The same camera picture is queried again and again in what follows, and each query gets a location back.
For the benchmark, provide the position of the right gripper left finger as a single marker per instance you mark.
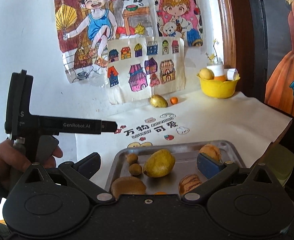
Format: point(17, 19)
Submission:
point(78, 175)

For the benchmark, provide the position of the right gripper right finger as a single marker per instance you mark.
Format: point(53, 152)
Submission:
point(218, 175)

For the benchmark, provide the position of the striped pepino melon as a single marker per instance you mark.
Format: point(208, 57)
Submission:
point(188, 183)
point(211, 151)

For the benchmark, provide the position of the brown kiwi fruit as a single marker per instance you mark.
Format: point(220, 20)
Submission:
point(127, 185)

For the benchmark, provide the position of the small brown longan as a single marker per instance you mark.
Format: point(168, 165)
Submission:
point(132, 158)
point(135, 169)

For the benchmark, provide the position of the small orange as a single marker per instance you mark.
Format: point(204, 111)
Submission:
point(160, 193)
point(174, 100)

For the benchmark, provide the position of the green yellow pear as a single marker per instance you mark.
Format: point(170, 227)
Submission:
point(158, 101)

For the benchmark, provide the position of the person's left hand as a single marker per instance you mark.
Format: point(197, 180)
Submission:
point(10, 158)

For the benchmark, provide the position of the metal baking tray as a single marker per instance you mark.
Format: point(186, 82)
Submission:
point(185, 164)

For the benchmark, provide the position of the white printed table mat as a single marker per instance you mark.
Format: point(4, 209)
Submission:
point(248, 124)

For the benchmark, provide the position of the green plastic stool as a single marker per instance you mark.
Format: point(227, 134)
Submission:
point(281, 162)

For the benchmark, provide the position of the yellow plastic bowl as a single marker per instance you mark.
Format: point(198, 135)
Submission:
point(218, 89)

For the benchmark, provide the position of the yellow fruit in bowl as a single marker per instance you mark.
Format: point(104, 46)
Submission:
point(206, 74)

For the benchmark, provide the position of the white rolled paper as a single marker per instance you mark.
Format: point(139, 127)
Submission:
point(231, 74)

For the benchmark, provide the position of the white orange jar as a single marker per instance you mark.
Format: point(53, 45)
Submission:
point(218, 71)

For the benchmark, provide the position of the orange dress lady poster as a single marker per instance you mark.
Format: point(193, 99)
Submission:
point(289, 55)

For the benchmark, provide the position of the yellow flower twig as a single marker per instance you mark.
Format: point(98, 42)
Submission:
point(213, 57)

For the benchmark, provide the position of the colourful houses drawing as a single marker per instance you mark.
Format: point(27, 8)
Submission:
point(141, 67)

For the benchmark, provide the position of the boy with fan drawing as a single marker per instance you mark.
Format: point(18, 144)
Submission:
point(85, 27)

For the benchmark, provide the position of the girl with bear drawing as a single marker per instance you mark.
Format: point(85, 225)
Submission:
point(180, 18)

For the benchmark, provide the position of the black dark door panel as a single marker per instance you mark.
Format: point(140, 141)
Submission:
point(260, 48)

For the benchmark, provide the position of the brown wooden door frame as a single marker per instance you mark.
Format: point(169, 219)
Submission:
point(238, 41)

